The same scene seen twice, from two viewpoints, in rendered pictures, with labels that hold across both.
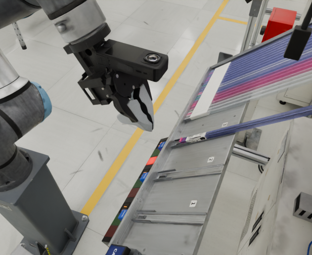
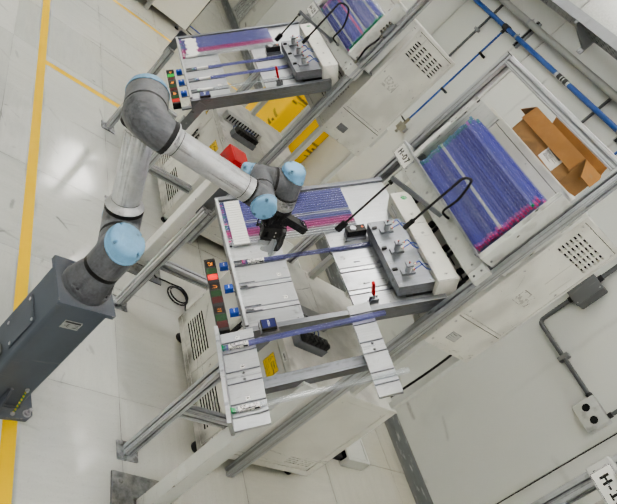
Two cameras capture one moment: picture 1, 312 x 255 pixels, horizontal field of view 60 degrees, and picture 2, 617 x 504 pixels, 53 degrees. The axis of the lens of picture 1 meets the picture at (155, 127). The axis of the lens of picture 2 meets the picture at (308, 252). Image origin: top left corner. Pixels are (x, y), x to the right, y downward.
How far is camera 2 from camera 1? 1.85 m
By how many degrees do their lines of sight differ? 59
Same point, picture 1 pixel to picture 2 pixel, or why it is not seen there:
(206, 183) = (286, 286)
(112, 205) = not seen: hidden behind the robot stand
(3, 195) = (101, 309)
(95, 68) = (274, 221)
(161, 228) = (273, 311)
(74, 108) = not seen: outside the picture
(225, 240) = (166, 367)
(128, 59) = (298, 223)
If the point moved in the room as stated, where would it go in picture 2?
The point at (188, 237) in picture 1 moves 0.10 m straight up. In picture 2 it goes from (295, 310) to (316, 292)
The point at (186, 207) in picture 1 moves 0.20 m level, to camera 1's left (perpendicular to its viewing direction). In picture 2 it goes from (282, 298) to (248, 299)
